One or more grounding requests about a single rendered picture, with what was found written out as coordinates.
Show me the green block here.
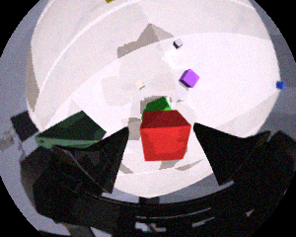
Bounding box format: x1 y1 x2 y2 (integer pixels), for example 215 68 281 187
145 96 169 110
141 100 171 119

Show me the small blue block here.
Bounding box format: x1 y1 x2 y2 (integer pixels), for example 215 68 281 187
275 80 285 90

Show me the purple block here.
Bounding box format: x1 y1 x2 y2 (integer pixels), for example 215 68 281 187
179 69 199 88

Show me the red block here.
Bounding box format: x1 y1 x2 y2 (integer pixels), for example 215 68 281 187
139 110 191 161

